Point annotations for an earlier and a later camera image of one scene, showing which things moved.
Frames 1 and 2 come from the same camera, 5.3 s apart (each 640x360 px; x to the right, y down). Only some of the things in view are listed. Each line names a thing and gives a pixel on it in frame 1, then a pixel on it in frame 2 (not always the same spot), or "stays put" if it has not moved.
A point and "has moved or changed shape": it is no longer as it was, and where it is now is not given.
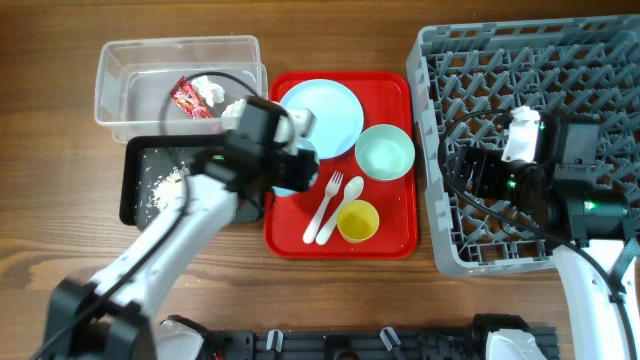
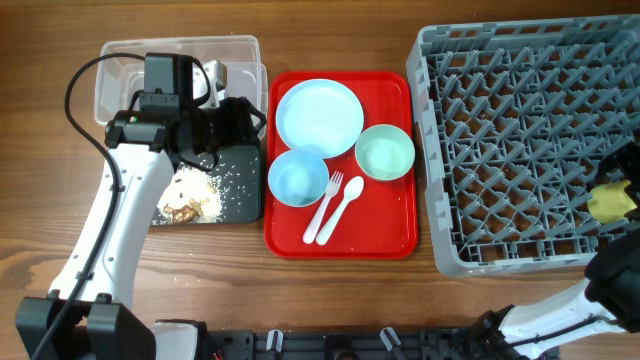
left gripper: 298,160 -> 238,121
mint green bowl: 385,151 stays put
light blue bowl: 303,143 has moved or changed shape
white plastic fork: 330,189 stays put
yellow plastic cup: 357,221 has moved or changed shape
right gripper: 463,170 -> 618,167
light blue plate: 337,112 stays put
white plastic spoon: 353,187 stays put
